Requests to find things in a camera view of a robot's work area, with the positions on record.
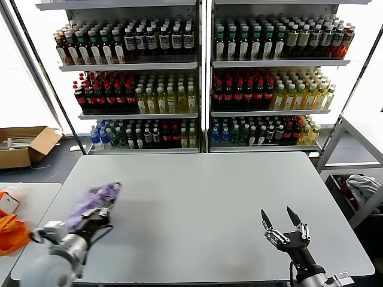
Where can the green clear bottle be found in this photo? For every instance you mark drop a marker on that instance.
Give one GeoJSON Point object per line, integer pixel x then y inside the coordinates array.
{"type": "Point", "coordinates": [244, 136]}
{"type": "Point", "coordinates": [235, 136]}
{"type": "Point", "coordinates": [113, 139]}

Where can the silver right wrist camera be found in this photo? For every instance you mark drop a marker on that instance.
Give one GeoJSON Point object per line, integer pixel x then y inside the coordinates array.
{"type": "Point", "coordinates": [342, 279]}

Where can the yellow drink bottle white cap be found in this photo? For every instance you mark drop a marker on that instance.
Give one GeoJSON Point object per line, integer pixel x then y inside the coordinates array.
{"type": "Point", "coordinates": [142, 103]}
{"type": "Point", "coordinates": [182, 101]}
{"type": "Point", "coordinates": [310, 100]}
{"type": "Point", "coordinates": [288, 100]}
{"type": "Point", "coordinates": [184, 140]}
{"type": "Point", "coordinates": [171, 103]}
{"type": "Point", "coordinates": [151, 103]}
{"type": "Point", "coordinates": [329, 100]}
{"type": "Point", "coordinates": [278, 100]}
{"type": "Point", "coordinates": [299, 100]}
{"type": "Point", "coordinates": [305, 136]}
{"type": "Point", "coordinates": [314, 134]}
{"type": "Point", "coordinates": [161, 103]}
{"type": "Point", "coordinates": [193, 140]}
{"type": "Point", "coordinates": [192, 101]}
{"type": "Point", "coordinates": [320, 100]}

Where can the white packing sheets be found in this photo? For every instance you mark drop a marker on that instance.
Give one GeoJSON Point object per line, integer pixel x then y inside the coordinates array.
{"type": "Point", "coordinates": [15, 143]}

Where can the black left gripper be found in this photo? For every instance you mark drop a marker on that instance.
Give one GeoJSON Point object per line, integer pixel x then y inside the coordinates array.
{"type": "Point", "coordinates": [92, 225]}

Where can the orange cloth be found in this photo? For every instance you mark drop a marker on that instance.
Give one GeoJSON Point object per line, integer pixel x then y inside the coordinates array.
{"type": "Point", "coordinates": [10, 233]}

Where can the dark tea bottle green label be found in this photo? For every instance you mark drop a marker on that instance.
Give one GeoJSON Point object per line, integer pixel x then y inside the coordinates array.
{"type": "Point", "coordinates": [232, 48]}
{"type": "Point", "coordinates": [72, 51]}
{"type": "Point", "coordinates": [95, 51]}
{"type": "Point", "coordinates": [244, 48]}
{"type": "Point", "coordinates": [220, 48]}
{"type": "Point", "coordinates": [83, 51]}
{"type": "Point", "coordinates": [107, 49]}
{"type": "Point", "coordinates": [279, 48]}
{"type": "Point", "coordinates": [119, 49]}
{"type": "Point", "coordinates": [268, 48]}
{"type": "Point", "coordinates": [256, 48]}

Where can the red garment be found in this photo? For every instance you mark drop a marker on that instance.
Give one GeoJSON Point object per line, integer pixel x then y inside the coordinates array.
{"type": "Point", "coordinates": [343, 183]}

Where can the blue water bottle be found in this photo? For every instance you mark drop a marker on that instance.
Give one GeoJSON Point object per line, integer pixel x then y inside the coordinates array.
{"type": "Point", "coordinates": [216, 136]}
{"type": "Point", "coordinates": [95, 139]}
{"type": "Point", "coordinates": [226, 136]}
{"type": "Point", "coordinates": [104, 139]}

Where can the purple t-shirt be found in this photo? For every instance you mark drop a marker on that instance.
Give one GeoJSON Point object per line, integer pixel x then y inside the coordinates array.
{"type": "Point", "coordinates": [95, 197]}

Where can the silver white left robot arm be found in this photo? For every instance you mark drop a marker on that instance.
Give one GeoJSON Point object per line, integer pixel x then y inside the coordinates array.
{"type": "Point", "coordinates": [60, 263]}

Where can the dark drink bottle white label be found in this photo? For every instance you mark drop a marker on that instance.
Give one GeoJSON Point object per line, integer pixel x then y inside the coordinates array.
{"type": "Point", "coordinates": [315, 40]}
{"type": "Point", "coordinates": [188, 42]}
{"type": "Point", "coordinates": [141, 42]}
{"type": "Point", "coordinates": [326, 40]}
{"type": "Point", "coordinates": [176, 42]}
{"type": "Point", "coordinates": [164, 42]}
{"type": "Point", "coordinates": [152, 42]}
{"type": "Point", "coordinates": [130, 43]}
{"type": "Point", "coordinates": [337, 40]}

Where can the grey white crumpled garment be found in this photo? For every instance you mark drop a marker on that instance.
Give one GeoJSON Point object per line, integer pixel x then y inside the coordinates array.
{"type": "Point", "coordinates": [362, 185]}

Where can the grey metal shelf board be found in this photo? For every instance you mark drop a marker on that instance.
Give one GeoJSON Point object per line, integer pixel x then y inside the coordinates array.
{"type": "Point", "coordinates": [119, 4]}
{"type": "Point", "coordinates": [281, 63]}
{"type": "Point", "coordinates": [284, 1]}
{"type": "Point", "coordinates": [269, 113]}
{"type": "Point", "coordinates": [137, 116]}
{"type": "Point", "coordinates": [263, 149]}
{"type": "Point", "coordinates": [128, 67]}
{"type": "Point", "coordinates": [143, 151]}

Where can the cola bottle red cap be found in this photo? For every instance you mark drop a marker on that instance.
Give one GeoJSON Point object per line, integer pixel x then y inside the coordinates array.
{"type": "Point", "coordinates": [239, 97]}
{"type": "Point", "coordinates": [81, 100]}
{"type": "Point", "coordinates": [288, 134]}
{"type": "Point", "coordinates": [249, 97]}
{"type": "Point", "coordinates": [121, 100]}
{"type": "Point", "coordinates": [229, 97]}
{"type": "Point", "coordinates": [111, 100]}
{"type": "Point", "coordinates": [101, 100]}
{"type": "Point", "coordinates": [297, 134]}
{"type": "Point", "coordinates": [219, 97]}
{"type": "Point", "coordinates": [269, 97]}
{"type": "Point", "coordinates": [131, 100]}
{"type": "Point", "coordinates": [167, 137]}
{"type": "Point", "coordinates": [91, 100]}
{"type": "Point", "coordinates": [176, 137]}
{"type": "Point", "coordinates": [259, 97]}

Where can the reddish tea bottle white cap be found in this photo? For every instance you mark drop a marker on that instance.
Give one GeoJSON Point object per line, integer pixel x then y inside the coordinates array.
{"type": "Point", "coordinates": [61, 51]}

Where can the small white floor item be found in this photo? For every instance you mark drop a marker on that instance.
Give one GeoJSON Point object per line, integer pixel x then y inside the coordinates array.
{"type": "Point", "coordinates": [76, 148]}

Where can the open cardboard box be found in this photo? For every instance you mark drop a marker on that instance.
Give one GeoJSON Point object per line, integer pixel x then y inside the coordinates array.
{"type": "Point", "coordinates": [18, 157]}

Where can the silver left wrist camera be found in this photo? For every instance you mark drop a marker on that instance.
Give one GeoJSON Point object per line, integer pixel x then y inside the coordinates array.
{"type": "Point", "coordinates": [54, 228]}

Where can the small white orange box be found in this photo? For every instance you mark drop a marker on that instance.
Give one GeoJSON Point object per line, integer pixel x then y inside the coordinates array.
{"type": "Point", "coordinates": [9, 203]}

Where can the black storage bin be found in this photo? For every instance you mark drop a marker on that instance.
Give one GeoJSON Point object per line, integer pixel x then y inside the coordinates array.
{"type": "Point", "coordinates": [335, 191]}

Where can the thin dark diagonal pole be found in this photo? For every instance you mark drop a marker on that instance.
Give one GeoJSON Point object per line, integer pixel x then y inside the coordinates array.
{"type": "Point", "coordinates": [351, 89]}

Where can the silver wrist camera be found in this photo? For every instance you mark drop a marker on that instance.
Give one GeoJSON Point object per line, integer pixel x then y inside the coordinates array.
{"type": "Point", "coordinates": [342, 279]}
{"type": "Point", "coordinates": [54, 228]}

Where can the black diagonal frame pole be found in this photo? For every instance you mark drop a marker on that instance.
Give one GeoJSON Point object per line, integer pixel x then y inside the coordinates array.
{"type": "Point", "coordinates": [72, 135]}

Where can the dark bottle white cap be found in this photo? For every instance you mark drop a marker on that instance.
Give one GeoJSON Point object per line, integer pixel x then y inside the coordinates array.
{"type": "Point", "coordinates": [131, 140]}
{"type": "Point", "coordinates": [262, 137]}
{"type": "Point", "coordinates": [139, 140]}
{"type": "Point", "coordinates": [253, 137]}

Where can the grey metal shelf unit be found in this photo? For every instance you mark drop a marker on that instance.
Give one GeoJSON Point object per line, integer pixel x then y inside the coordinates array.
{"type": "Point", "coordinates": [269, 10]}
{"type": "Point", "coordinates": [119, 13]}

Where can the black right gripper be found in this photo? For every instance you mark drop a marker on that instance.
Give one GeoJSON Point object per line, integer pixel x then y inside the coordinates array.
{"type": "Point", "coordinates": [296, 246]}

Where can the red drink bottle white cap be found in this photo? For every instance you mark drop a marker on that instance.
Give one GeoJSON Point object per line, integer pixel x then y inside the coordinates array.
{"type": "Point", "coordinates": [348, 40]}

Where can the dark drink bottle beige label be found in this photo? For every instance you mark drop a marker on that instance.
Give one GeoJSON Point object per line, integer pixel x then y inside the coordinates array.
{"type": "Point", "coordinates": [291, 40]}
{"type": "Point", "coordinates": [303, 40]}

